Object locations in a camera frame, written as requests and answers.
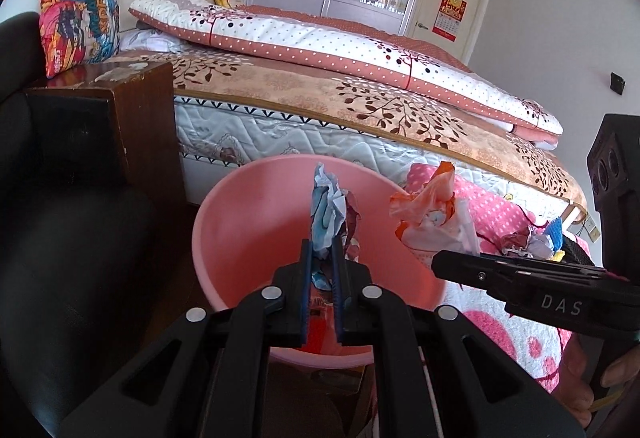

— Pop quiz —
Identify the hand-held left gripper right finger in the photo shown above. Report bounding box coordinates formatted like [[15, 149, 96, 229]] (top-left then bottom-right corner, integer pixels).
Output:
[[333, 235, 586, 438]]

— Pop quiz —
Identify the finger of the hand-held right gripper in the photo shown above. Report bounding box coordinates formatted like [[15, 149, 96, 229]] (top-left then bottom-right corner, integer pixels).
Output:
[[431, 249, 629, 303]]

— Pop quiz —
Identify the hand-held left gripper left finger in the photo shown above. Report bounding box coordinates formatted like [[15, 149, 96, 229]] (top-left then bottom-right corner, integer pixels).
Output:
[[59, 239, 313, 438]]

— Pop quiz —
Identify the orange white plastic bag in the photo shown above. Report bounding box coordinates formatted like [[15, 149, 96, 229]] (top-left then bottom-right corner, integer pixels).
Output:
[[389, 161, 481, 264]]

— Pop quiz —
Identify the blue white wrapper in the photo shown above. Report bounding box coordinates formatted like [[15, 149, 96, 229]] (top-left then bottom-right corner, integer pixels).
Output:
[[306, 161, 365, 291]]

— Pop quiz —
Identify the pink plastic basin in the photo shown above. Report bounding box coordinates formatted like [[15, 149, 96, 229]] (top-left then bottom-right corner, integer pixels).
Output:
[[191, 155, 451, 369]]

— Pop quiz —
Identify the person's right hand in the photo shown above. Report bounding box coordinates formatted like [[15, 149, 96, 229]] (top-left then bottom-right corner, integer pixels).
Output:
[[559, 333, 640, 430]]

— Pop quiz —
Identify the pink polka dot mat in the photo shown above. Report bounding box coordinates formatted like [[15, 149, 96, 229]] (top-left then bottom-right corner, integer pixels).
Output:
[[404, 163, 592, 394]]

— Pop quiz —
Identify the white quilted mattress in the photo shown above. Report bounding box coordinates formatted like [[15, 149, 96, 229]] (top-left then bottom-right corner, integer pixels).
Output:
[[172, 95, 586, 225]]

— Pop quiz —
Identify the brown floral blanket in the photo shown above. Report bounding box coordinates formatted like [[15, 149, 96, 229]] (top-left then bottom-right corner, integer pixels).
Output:
[[117, 49, 588, 214]]

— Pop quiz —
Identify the dark wooden nightstand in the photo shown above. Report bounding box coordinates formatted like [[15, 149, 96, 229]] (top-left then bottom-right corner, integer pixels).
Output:
[[22, 60, 188, 219]]

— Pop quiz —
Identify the white pink dotted quilt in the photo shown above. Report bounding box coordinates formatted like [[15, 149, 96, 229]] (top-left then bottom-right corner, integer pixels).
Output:
[[128, 0, 563, 149]]

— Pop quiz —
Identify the white pillow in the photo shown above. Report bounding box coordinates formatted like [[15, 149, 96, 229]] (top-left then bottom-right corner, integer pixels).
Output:
[[119, 28, 177, 55]]

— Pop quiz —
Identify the colourful printed cushion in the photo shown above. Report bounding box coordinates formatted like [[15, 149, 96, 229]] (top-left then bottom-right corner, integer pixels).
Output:
[[36, 0, 122, 79]]

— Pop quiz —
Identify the red wall calendar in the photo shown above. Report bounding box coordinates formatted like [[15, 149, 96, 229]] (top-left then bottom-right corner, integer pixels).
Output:
[[434, 0, 465, 41]]

